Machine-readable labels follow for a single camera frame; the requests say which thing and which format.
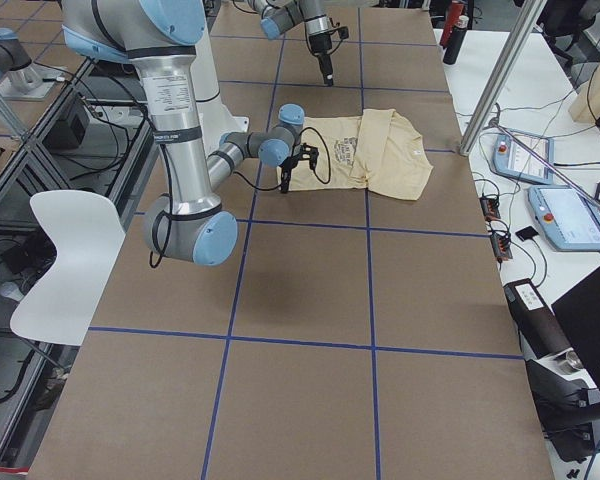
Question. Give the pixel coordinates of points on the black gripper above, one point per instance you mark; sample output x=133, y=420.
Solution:
x=320, y=48
x=288, y=170

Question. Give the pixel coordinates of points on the cream long-sleeve graphic shirt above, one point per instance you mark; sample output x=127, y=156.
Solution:
x=379, y=150

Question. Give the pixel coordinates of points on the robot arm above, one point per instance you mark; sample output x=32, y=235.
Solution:
x=278, y=18
x=159, y=38

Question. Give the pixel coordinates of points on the black bottle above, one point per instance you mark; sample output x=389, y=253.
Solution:
x=456, y=40

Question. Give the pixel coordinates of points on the teach pendant far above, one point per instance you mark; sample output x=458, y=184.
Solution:
x=510, y=160

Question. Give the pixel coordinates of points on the teach pendant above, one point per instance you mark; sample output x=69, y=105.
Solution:
x=510, y=160
x=568, y=222

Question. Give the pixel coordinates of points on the white plastic chair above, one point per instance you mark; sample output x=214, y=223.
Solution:
x=87, y=234

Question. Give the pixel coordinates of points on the teach pendant near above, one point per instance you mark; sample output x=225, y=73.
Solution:
x=568, y=222

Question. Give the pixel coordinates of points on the brown black box device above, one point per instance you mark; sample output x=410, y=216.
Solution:
x=539, y=332

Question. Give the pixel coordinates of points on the black monitor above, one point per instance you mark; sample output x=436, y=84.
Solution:
x=578, y=314

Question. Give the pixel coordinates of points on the aluminium frame post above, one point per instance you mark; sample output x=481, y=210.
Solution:
x=509, y=54

